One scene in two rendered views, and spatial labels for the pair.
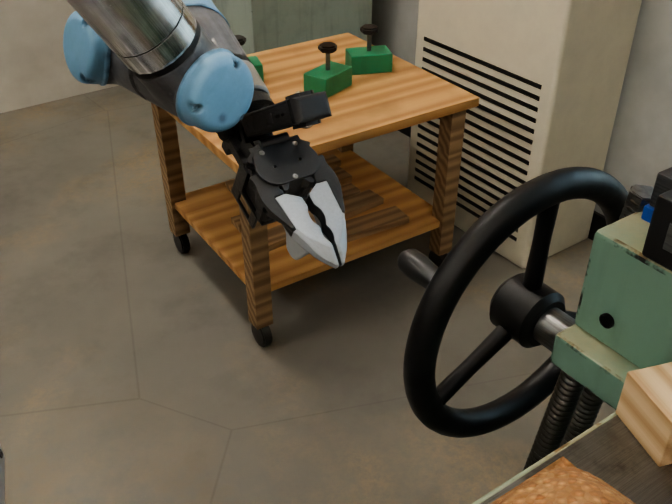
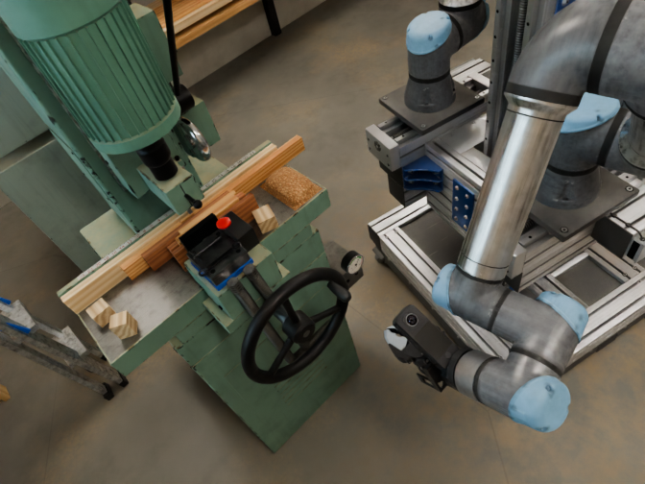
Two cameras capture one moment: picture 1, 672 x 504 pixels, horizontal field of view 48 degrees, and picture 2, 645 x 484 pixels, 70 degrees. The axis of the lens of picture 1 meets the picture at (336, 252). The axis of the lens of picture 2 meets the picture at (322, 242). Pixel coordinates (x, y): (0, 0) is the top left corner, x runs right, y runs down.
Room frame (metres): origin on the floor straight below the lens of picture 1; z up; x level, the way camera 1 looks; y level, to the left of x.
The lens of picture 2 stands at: (1.08, -0.04, 1.66)
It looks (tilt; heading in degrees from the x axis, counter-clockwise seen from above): 49 degrees down; 184
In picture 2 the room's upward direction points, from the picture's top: 17 degrees counter-clockwise
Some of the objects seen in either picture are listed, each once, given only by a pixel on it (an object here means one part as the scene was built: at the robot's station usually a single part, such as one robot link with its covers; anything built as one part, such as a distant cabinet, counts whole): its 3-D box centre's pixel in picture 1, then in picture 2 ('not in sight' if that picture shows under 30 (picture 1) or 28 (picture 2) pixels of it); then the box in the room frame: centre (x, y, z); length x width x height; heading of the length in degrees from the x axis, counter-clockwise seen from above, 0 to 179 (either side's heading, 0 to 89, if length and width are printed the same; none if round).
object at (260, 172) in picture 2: not in sight; (220, 202); (0.23, -0.31, 0.92); 0.54 x 0.02 x 0.04; 124
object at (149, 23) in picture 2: not in sight; (146, 46); (0.01, -0.37, 1.22); 0.09 x 0.08 x 0.15; 34
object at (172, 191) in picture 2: not in sight; (172, 184); (0.26, -0.38, 1.03); 0.14 x 0.07 x 0.09; 34
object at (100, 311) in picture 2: not in sight; (102, 312); (0.48, -0.57, 0.92); 0.04 x 0.04 x 0.04; 37
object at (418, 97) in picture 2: not in sight; (429, 83); (-0.11, 0.31, 0.87); 0.15 x 0.15 x 0.10
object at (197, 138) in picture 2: not in sight; (193, 139); (0.10, -0.34, 1.02); 0.12 x 0.03 x 0.12; 34
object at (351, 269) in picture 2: not in sight; (351, 263); (0.30, -0.04, 0.65); 0.06 x 0.04 x 0.08; 124
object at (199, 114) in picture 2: not in sight; (192, 125); (0.03, -0.35, 1.02); 0.09 x 0.07 x 0.12; 124
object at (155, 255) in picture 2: not in sight; (191, 229); (0.30, -0.38, 0.92); 0.25 x 0.02 x 0.05; 124
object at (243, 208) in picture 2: not in sight; (219, 231); (0.34, -0.31, 0.93); 0.22 x 0.01 x 0.06; 124
